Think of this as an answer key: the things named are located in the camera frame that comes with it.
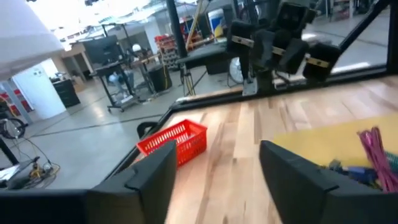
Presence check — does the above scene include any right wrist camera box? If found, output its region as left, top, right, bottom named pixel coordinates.
left=275, top=1, right=315, bottom=31

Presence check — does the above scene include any blue white water barrel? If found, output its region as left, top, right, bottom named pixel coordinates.
left=207, top=8, right=228, bottom=39

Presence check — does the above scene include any black drawer cabinet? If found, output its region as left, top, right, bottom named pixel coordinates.
left=51, top=79, right=81, bottom=108

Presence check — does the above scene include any round floor fan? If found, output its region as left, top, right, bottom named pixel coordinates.
left=229, top=57, right=246, bottom=84

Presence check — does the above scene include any red parts bin shelf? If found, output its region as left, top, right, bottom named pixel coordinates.
left=154, top=34, right=181, bottom=71

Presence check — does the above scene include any black vertical pole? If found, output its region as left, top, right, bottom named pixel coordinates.
left=166, top=0, right=189, bottom=58

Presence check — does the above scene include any yellow translucent plastic bin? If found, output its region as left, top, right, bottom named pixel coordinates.
left=272, top=113, right=398, bottom=190

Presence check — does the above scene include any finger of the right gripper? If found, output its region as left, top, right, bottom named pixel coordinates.
left=278, top=39, right=309, bottom=75
left=251, top=29, right=275, bottom=71

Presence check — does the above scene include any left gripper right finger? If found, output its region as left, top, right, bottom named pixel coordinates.
left=259, top=139, right=398, bottom=224

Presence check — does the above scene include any black monitor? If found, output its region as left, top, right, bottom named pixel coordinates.
left=82, top=34, right=124, bottom=66

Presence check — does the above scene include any red plastic basket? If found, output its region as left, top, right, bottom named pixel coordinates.
left=136, top=119, right=208, bottom=167

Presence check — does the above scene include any black aluminium table frame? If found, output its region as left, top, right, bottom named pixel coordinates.
left=102, top=0, right=398, bottom=187

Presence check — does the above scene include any person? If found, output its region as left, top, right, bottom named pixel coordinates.
left=108, top=70, right=135, bottom=91

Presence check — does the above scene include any black side table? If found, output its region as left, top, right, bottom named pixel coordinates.
left=175, top=40, right=246, bottom=75

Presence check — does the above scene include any magenta cable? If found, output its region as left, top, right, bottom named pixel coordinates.
left=356, top=126, right=398, bottom=194

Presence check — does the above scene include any black trash bin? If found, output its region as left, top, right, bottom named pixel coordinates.
left=148, top=64, right=172, bottom=93

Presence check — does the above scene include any black rolling desk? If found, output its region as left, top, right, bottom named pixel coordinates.
left=90, top=62, right=141, bottom=113

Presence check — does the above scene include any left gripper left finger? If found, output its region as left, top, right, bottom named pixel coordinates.
left=0, top=139, right=178, bottom=224

